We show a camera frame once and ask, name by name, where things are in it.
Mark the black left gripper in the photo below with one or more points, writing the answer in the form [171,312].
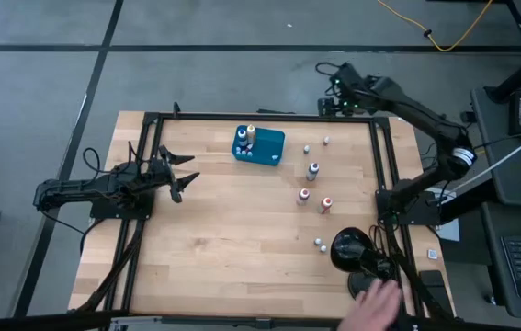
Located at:
[154,174]

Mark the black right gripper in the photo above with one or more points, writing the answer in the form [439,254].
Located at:
[354,92]

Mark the blue plastic bin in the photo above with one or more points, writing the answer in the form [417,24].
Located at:
[267,144]

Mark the large yellow food coloring bottle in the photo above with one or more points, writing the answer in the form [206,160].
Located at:
[251,133]

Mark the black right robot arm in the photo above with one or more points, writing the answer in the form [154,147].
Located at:
[425,119]

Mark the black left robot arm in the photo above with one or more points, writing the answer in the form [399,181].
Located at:
[71,188]

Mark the large pink food coloring bottle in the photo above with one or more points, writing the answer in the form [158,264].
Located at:
[303,195]

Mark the large red food coloring bottle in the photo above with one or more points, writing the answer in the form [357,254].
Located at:
[325,203]

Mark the black desk lamp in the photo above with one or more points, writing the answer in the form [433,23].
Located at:
[352,248]

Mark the white paper sheet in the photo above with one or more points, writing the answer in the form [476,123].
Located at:
[450,232]

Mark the small white tag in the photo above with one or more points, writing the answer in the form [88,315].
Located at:
[432,254]

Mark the white rod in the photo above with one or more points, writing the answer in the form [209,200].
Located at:
[503,158]

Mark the flat black phone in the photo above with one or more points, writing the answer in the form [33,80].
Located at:
[432,279]

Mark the dark gray side desk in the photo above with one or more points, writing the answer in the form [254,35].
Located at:
[517,184]

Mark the person's hand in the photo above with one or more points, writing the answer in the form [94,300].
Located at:
[372,308]

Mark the black aluminium table frame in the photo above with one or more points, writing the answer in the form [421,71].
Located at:
[195,116]

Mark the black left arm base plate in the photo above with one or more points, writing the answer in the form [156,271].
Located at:
[122,212]

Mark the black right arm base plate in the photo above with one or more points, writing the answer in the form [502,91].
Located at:
[421,213]

